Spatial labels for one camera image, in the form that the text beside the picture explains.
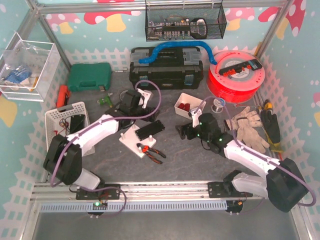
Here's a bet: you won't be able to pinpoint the black aluminium extrusion block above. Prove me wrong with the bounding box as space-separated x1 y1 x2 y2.
135 120 165 141

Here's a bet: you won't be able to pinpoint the orange black pliers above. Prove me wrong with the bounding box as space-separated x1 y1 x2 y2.
136 142 167 165

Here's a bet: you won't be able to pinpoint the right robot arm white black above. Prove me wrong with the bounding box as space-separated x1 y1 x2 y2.
175 113 309 213

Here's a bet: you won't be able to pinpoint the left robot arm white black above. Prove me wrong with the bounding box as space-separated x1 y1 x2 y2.
43 88 158 192

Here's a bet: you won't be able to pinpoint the red spring in tray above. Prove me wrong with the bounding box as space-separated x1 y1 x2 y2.
178 102 191 112

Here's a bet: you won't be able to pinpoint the white spring tray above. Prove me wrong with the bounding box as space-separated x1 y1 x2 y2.
174 93 206 120

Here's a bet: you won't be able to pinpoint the brown tape roll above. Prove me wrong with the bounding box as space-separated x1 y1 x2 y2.
119 90 127 101

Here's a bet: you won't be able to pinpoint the green small tool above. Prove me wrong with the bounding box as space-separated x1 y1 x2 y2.
97 92 114 108

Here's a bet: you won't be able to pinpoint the white work glove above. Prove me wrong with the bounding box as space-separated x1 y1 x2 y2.
224 106 270 154

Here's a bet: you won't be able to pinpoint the black toolbox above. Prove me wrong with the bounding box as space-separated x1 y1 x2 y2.
129 47 204 90

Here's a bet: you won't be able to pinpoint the black device in basket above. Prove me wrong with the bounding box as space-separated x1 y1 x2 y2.
69 114 86 134

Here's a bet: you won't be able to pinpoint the green plastic case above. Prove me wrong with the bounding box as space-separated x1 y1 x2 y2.
67 62 112 92

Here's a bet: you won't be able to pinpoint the red filament spool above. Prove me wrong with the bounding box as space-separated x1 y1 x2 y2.
206 50 266 103

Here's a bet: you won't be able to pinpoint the orange utility knife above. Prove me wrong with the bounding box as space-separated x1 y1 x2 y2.
56 85 71 108

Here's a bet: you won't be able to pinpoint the white perforated basket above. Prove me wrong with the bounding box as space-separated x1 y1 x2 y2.
44 101 90 151

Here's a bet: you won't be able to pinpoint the black red terminal strip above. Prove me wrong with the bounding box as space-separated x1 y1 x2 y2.
218 59 263 77

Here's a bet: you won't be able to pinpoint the blue white glove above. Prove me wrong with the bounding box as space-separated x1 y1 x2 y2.
4 66 32 85

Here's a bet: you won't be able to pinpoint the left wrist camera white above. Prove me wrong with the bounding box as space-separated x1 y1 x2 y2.
136 88 153 109

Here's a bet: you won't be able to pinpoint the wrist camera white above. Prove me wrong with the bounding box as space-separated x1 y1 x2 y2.
188 107 203 128
136 88 153 109

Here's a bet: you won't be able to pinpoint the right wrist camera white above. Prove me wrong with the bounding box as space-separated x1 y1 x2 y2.
188 107 203 128

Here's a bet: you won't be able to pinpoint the solder wire spool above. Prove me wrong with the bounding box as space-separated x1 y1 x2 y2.
211 97 226 114

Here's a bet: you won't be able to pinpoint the white peg base plate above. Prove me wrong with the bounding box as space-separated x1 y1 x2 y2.
119 124 157 159

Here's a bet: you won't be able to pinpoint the blue corrugated hose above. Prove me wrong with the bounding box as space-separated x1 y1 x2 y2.
138 41 218 66

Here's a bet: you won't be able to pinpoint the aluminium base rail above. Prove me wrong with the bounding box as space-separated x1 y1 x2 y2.
30 181 262 216

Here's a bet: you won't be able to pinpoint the black wire mesh basket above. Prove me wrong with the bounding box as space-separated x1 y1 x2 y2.
145 3 227 42

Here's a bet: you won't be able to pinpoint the clear acrylic wall box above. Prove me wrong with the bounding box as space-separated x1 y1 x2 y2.
0 32 61 102

